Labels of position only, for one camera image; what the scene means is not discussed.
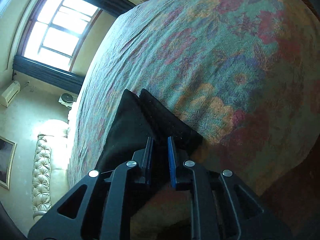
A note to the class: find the framed wall picture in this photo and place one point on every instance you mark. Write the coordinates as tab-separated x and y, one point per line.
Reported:
7	152

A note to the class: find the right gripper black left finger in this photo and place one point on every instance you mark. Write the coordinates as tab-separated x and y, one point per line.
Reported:
99	206

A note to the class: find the white round fan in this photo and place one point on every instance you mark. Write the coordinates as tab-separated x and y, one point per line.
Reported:
67	100

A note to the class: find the cream tufted headboard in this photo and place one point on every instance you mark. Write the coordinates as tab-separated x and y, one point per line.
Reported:
51	159

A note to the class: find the white wall air conditioner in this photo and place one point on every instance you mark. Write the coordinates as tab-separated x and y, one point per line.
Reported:
10	93

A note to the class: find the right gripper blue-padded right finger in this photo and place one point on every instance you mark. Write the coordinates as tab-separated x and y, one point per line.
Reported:
222	205

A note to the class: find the black pants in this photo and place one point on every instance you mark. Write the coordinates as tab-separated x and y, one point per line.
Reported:
138	118

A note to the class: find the dark blue curtain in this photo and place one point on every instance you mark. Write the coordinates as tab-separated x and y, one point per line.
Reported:
48	74

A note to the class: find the floral bedspread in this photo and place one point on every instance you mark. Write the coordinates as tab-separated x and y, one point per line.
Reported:
244	74

